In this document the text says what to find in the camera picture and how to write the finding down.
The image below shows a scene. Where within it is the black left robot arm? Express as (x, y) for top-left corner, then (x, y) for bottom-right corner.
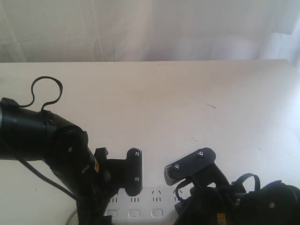
(0, 98), (143, 225)

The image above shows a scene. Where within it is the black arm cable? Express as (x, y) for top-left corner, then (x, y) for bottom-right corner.
(231, 172), (261, 195)
(18, 76), (63, 113)

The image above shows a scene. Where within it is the white sheer curtain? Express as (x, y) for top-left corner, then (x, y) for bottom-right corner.
(0, 0), (300, 63)

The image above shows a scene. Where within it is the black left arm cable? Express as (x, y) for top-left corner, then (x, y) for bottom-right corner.
(18, 76), (63, 113)

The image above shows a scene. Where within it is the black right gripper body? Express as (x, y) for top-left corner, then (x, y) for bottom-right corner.
(174, 163), (238, 225)

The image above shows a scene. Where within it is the grey power cord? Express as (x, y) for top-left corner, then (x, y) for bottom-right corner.
(65, 208), (78, 225)

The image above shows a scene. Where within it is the white five-socket power strip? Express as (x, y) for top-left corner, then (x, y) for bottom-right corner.
(105, 186), (179, 225)

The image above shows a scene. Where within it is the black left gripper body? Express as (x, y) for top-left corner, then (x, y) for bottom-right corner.
(76, 147), (127, 225)

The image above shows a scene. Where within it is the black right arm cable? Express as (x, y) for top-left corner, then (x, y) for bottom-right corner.
(231, 172), (261, 195)

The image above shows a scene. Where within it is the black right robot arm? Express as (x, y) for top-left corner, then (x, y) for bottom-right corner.
(164, 148), (300, 225)

